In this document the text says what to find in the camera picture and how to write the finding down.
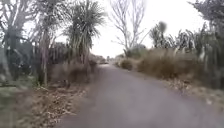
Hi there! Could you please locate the row of flax plants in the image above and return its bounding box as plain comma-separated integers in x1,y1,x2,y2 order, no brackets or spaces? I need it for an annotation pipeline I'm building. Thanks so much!
148,0,224,89

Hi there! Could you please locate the grass patch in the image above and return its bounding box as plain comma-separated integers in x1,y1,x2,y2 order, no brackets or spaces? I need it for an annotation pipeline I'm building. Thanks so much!
0,74,38,128

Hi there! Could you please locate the group of thin trees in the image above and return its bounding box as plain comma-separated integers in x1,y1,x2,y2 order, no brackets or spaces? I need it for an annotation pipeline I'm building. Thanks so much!
0,0,73,87

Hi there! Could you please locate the grey asphalt path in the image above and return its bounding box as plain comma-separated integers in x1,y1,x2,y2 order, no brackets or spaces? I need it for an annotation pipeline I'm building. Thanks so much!
53,63,224,128

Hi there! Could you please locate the bare tree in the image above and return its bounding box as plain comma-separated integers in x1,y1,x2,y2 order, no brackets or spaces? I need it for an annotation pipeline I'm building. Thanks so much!
108,0,149,56

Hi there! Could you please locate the leaf litter ground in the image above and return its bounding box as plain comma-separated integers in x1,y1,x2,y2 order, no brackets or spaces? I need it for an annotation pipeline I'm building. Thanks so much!
13,78,93,128

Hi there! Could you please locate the tall cabbage tree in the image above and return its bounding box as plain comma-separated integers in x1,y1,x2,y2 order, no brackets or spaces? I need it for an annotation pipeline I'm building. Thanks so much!
63,0,107,73

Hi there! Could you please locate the leaf litter strip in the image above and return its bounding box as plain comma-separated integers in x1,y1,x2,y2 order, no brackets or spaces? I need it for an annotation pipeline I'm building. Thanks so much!
133,68,224,113

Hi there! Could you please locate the row of brown bushes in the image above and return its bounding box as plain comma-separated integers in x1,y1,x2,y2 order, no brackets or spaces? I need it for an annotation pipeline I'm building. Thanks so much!
114,46,214,83

